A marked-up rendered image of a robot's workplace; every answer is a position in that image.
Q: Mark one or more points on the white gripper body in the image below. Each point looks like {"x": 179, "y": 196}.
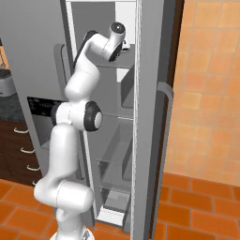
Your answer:
{"x": 126, "y": 45}

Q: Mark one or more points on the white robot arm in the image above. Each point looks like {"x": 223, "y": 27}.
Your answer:
{"x": 64, "y": 150}

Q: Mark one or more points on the grey fridge shelf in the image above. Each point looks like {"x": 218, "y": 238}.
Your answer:
{"x": 123, "y": 60}

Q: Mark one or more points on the grey open fridge door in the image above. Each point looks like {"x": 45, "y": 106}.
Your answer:
{"x": 146, "y": 62}

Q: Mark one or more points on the grey fridge interior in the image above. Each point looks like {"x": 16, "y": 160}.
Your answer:
{"x": 109, "y": 93}

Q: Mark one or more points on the glass fridge shelf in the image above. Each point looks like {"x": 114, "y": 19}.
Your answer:
{"x": 120, "y": 116}

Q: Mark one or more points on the grey fridge door with dispenser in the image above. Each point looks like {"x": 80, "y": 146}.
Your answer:
{"x": 31, "y": 47}

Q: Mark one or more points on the clear fridge drawer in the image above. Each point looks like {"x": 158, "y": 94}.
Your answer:
{"x": 116, "y": 200}
{"x": 114, "y": 168}

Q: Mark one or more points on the dark wood drawer cabinet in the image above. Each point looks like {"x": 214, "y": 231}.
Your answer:
{"x": 12, "y": 150}

